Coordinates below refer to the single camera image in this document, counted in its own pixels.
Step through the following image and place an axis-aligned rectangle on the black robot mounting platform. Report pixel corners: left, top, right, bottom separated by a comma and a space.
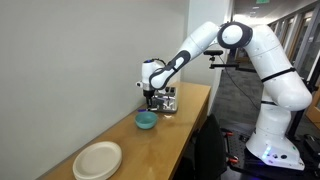
219, 127, 320, 180

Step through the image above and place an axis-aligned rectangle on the light blue bowl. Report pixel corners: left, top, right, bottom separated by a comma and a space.
134, 111, 159, 131

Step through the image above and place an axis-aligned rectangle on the black office chair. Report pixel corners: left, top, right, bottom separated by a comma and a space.
194, 113, 228, 180

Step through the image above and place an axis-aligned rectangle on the black camera stand bar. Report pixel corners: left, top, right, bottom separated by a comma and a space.
209, 55, 258, 74

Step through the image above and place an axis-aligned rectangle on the black external camera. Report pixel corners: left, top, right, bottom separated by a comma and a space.
203, 49, 224, 57

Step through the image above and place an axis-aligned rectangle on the black hanging cable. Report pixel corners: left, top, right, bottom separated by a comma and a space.
218, 55, 262, 112

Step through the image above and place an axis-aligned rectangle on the silver four-slot toaster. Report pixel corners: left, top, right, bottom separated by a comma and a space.
151, 86, 179, 114

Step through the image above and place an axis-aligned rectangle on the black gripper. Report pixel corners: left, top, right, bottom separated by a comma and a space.
143, 88, 155, 110

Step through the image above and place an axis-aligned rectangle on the white plate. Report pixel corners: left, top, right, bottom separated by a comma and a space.
72, 140, 123, 178
73, 159, 123, 180

